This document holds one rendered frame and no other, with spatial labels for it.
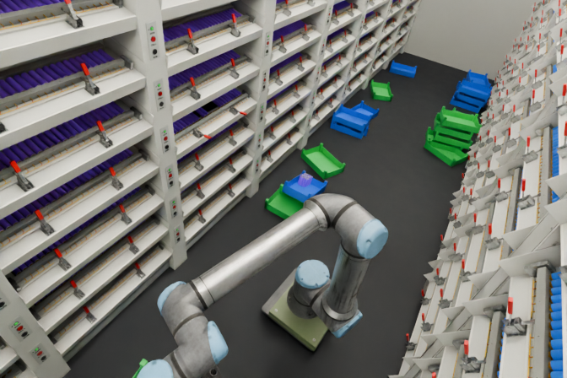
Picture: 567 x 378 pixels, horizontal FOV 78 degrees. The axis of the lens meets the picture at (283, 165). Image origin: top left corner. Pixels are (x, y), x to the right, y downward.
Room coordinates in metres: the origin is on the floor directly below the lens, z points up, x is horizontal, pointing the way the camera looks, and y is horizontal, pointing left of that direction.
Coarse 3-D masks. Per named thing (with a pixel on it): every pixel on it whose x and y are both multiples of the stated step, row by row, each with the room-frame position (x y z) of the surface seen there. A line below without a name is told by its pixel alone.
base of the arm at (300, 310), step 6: (288, 294) 0.94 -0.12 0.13; (288, 300) 0.91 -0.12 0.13; (294, 300) 0.89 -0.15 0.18; (294, 306) 0.87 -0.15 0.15; (300, 306) 0.86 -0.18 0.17; (306, 306) 0.86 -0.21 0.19; (294, 312) 0.86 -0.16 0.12; (300, 312) 0.85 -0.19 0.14; (306, 312) 0.85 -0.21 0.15; (312, 312) 0.86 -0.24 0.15; (306, 318) 0.84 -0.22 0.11
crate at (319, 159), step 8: (320, 144) 2.33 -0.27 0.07; (304, 152) 2.21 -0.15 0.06; (312, 152) 2.29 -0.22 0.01; (320, 152) 2.32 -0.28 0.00; (328, 152) 2.27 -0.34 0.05; (312, 160) 2.19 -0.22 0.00; (320, 160) 2.21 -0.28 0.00; (328, 160) 2.22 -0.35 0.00; (336, 160) 2.19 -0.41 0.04; (312, 168) 2.10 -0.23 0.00; (320, 168) 2.11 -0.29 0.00; (328, 168) 2.13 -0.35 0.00; (336, 168) 2.14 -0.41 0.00; (328, 176) 2.02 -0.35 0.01
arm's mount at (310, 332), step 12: (288, 288) 0.99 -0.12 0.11; (276, 312) 0.85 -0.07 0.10; (288, 312) 0.86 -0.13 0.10; (288, 324) 0.81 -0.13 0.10; (300, 324) 0.81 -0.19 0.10; (312, 324) 0.82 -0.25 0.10; (324, 324) 0.83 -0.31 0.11; (300, 336) 0.76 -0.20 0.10; (312, 336) 0.77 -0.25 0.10; (312, 348) 0.72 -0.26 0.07
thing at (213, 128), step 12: (240, 84) 1.74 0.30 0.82; (252, 96) 1.70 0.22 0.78; (216, 108) 1.52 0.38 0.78; (240, 108) 1.59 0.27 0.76; (252, 108) 1.66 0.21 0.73; (216, 120) 1.44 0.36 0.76; (228, 120) 1.47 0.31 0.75; (204, 132) 1.33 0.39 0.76; (216, 132) 1.39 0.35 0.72; (180, 144) 1.21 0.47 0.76; (192, 144) 1.24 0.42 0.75; (180, 156) 1.17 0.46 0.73
